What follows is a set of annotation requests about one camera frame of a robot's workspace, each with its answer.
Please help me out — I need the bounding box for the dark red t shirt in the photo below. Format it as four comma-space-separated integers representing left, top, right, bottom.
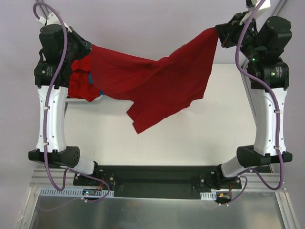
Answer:
90, 28, 218, 133

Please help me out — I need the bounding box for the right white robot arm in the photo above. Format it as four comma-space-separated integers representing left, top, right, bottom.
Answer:
214, 16, 293, 188

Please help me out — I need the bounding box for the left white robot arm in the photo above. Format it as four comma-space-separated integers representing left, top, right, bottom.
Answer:
28, 24, 101, 186

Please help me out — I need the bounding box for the bright red t shirt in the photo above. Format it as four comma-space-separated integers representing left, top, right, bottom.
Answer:
68, 55, 100, 102

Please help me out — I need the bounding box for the blue t shirt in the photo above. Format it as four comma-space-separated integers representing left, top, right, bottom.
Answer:
88, 73, 104, 95

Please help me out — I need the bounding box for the grey laundry basket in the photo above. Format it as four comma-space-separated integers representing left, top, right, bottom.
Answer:
66, 95, 103, 103

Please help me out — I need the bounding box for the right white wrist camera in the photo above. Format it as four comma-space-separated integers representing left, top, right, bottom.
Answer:
246, 0, 271, 18

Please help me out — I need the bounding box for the aluminium rail frame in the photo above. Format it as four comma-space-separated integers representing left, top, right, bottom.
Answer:
29, 168, 280, 192

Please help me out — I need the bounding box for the left grey cable duct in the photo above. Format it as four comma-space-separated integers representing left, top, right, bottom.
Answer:
40, 188, 114, 198

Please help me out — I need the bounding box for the grey cable duct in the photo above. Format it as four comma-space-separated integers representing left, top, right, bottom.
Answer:
200, 191, 217, 201
40, 188, 114, 198

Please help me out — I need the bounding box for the right grey cable duct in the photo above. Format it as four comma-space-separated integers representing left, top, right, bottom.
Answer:
200, 191, 217, 201

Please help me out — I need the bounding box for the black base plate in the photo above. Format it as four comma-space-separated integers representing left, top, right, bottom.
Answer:
73, 165, 242, 199

